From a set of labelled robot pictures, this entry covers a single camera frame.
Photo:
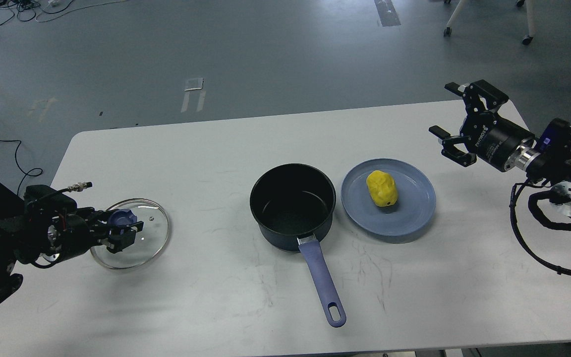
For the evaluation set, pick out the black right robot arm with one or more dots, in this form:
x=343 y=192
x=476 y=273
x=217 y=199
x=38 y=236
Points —
x=546 y=160

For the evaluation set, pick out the yellow potato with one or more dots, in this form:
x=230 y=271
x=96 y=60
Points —
x=382 y=188

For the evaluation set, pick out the blue plate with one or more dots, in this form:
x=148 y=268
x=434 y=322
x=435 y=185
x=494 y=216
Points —
x=413 y=211

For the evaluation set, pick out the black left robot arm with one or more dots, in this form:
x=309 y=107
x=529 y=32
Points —
x=46 y=228

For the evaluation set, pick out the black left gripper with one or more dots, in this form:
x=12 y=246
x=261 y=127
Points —
x=73 y=234

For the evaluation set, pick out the glass lid blue knob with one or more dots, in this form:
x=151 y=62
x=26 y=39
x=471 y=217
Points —
x=148 y=243

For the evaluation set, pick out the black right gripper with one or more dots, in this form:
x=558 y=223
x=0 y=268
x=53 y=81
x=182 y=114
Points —
x=485 y=134

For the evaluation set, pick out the dark blue saucepan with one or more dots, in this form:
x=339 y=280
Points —
x=293 y=205

